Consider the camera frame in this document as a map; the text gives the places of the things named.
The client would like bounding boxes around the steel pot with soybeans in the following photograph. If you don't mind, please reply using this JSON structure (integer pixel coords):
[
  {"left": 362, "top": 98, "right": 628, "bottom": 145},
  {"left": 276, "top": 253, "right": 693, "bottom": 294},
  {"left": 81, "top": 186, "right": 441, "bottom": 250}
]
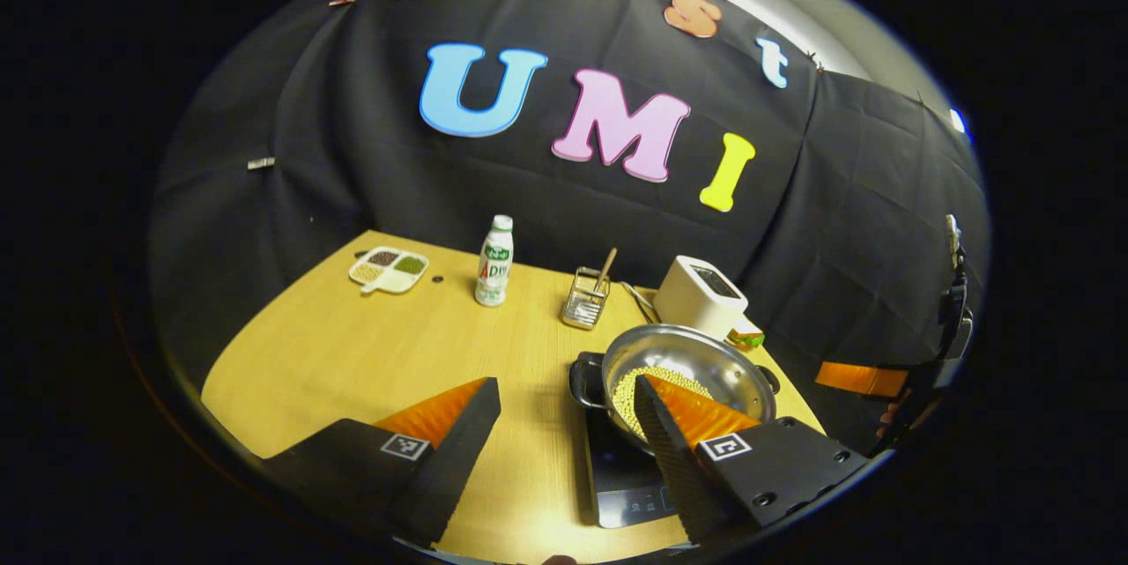
[{"left": 568, "top": 323, "right": 783, "bottom": 458}]

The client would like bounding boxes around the wire mesh utensil holder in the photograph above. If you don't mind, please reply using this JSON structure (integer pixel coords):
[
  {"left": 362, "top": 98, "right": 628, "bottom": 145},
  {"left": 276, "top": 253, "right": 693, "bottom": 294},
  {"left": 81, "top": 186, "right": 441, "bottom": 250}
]
[{"left": 561, "top": 266, "right": 611, "bottom": 331}]

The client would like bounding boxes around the white divided bean dish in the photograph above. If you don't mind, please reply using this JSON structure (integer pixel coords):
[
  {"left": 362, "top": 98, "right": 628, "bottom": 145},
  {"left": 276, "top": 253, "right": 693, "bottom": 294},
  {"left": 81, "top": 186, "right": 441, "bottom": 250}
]
[{"left": 348, "top": 247, "right": 430, "bottom": 295}]

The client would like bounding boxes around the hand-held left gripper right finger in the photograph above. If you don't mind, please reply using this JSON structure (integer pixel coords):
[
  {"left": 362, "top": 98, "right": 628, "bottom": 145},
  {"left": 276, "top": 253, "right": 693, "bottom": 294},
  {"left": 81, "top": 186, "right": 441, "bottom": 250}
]
[{"left": 633, "top": 374, "right": 869, "bottom": 546}]

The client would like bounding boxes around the black induction cooktop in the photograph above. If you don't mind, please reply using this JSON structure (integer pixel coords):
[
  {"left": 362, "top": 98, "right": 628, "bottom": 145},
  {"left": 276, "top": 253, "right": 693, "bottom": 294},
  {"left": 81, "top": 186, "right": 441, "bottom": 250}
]
[{"left": 582, "top": 406, "right": 681, "bottom": 529}]

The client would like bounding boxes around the sandwich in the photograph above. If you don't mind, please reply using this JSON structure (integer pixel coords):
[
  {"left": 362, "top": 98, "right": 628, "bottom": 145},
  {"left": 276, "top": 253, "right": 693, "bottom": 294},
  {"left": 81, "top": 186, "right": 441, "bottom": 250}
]
[{"left": 725, "top": 318, "right": 766, "bottom": 351}]

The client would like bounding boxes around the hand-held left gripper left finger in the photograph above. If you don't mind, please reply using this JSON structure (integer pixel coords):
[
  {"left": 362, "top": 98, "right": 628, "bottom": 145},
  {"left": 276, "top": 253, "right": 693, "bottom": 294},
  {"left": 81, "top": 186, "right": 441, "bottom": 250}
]
[{"left": 263, "top": 376, "right": 501, "bottom": 548}]

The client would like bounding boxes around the white toaster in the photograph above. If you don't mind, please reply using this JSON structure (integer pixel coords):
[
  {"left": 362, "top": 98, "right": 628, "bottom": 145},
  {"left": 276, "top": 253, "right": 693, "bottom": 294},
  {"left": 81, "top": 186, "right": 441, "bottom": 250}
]
[{"left": 653, "top": 256, "right": 749, "bottom": 341}]

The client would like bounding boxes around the white drink bottle green label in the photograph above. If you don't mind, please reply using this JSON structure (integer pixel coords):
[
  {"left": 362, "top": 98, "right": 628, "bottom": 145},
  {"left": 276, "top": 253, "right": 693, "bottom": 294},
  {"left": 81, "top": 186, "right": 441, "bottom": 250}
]
[{"left": 474, "top": 214, "right": 515, "bottom": 308}]

